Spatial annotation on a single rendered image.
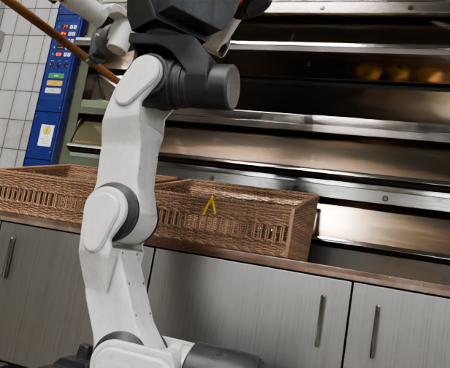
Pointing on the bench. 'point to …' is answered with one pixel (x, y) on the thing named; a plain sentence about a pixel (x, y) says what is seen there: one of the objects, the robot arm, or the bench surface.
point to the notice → (45, 135)
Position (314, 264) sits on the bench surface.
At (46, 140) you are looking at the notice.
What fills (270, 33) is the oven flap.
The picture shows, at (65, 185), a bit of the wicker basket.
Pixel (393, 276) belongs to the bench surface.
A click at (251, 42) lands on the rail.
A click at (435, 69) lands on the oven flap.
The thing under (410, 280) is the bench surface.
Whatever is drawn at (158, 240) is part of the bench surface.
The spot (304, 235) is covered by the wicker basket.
